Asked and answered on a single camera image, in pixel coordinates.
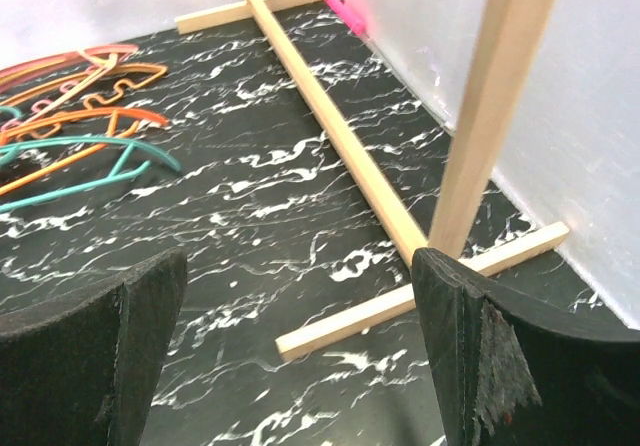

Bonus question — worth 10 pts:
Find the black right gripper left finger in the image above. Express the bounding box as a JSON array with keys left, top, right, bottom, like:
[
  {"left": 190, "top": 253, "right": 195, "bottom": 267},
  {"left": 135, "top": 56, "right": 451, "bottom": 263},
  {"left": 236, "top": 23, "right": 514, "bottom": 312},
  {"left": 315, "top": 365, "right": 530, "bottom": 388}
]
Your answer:
[{"left": 1, "top": 248, "right": 188, "bottom": 445}]

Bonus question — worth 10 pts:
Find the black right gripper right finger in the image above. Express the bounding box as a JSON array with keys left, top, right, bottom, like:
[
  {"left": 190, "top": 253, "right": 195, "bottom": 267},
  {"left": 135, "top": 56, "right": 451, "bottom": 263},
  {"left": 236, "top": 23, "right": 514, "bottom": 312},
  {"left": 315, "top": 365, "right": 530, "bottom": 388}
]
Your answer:
[{"left": 411, "top": 248, "right": 639, "bottom": 445}]

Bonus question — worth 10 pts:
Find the teal thin hanger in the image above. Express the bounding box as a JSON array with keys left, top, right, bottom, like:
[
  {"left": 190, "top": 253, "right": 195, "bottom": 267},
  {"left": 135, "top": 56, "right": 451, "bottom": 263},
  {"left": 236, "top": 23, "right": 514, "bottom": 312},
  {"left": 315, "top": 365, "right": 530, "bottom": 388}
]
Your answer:
[{"left": 1, "top": 114, "right": 183, "bottom": 213}]

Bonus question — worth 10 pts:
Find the orange thin hanger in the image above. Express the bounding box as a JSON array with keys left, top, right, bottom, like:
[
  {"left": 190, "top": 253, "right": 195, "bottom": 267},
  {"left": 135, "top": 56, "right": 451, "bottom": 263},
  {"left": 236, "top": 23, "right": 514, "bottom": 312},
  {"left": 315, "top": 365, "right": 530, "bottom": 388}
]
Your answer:
[{"left": 0, "top": 44, "right": 171, "bottom": 197}]

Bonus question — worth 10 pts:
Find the pink tape strip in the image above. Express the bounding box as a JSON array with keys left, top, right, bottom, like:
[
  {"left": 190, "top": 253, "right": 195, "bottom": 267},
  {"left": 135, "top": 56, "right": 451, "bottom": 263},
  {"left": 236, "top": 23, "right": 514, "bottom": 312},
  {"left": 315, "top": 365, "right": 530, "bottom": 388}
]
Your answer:
[{"left": 325, "top": 0, "right": 366, "bottom": 36}]

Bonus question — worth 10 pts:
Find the wooden clothes rack frame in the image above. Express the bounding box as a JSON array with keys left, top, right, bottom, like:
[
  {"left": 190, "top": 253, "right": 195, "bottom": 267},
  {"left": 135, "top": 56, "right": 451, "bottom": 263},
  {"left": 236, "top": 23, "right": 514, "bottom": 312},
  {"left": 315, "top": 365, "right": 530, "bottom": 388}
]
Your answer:
[{"left": 174, "top": 0, "right": 571, "bottom": 365}]

